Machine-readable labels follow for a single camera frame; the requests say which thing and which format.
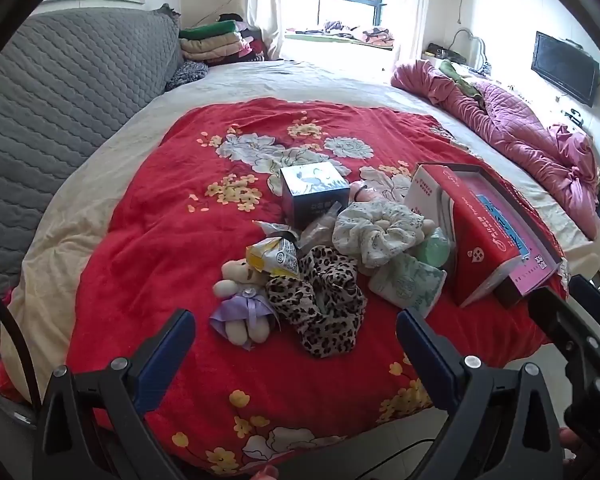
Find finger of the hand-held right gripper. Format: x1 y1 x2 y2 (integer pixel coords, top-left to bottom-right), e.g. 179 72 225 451
567 274 600 321
527 286 600 361

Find salmon towel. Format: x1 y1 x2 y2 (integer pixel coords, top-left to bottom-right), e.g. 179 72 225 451
350 180 381 206

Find green white tissue pack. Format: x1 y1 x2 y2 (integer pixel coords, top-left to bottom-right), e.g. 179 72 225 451
368 255 448 318

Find red and white cardboard box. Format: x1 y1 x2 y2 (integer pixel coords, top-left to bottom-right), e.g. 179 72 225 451
404 162 526 308

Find beige scrunchie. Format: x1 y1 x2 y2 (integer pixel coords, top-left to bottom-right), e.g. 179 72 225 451
298 203 351 251

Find leopard print scrunchie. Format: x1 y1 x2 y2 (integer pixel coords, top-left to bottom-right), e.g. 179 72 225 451
265 245 368 359

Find white floral scrunchie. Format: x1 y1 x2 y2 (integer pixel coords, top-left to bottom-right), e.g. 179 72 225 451
331 199 426 268

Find pink quilt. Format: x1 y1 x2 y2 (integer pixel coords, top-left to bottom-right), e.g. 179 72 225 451
390 59 600 241

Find yellow snack packet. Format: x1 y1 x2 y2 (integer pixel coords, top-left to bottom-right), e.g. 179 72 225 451
245 220 303 278

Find grey quilted headboard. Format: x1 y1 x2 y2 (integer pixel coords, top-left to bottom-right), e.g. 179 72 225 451
0 10 181 391

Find green cloth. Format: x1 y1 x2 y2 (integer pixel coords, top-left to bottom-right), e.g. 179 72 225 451
437 59 486 106

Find black cable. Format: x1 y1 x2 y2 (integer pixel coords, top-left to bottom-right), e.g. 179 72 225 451
0 274 43 411

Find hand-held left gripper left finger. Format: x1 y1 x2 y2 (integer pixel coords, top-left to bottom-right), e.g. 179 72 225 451
32 308 197 480

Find clothes on windowsill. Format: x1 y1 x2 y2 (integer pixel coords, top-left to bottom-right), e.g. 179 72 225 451
285 20 396 51

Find bed with beige sheet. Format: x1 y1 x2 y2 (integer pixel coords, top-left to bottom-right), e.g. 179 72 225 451
7 57 600 411

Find red floral blanket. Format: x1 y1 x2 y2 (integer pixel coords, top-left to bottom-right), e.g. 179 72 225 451
0 97 571 476

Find black wall television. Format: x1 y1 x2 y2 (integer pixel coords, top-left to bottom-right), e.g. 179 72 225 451
531 31 600 108

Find cream teddy bear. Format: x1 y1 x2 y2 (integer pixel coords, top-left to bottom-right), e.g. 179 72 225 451
209 258 282 352

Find pale green round puff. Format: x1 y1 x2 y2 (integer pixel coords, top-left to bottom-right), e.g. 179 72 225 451
412 232 456 268

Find blue printed box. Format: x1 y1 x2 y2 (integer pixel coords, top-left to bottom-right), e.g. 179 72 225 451
280 162 352 228

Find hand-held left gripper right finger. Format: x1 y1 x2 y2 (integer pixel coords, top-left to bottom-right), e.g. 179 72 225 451
396 308 566 480

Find white curtain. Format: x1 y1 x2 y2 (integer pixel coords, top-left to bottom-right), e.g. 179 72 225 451
395 0 433 63
240 0 286 61

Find stack of folded clothes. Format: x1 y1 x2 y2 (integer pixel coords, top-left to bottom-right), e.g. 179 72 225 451
178 12 268 66

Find person's right hand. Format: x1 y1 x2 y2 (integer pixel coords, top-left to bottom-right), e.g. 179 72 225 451
557 427 581 466

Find black set-top box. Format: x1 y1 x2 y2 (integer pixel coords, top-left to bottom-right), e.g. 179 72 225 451
425 42 468 63

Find black white knit cloth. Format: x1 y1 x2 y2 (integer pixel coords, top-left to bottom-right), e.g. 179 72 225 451
165 61 210 92

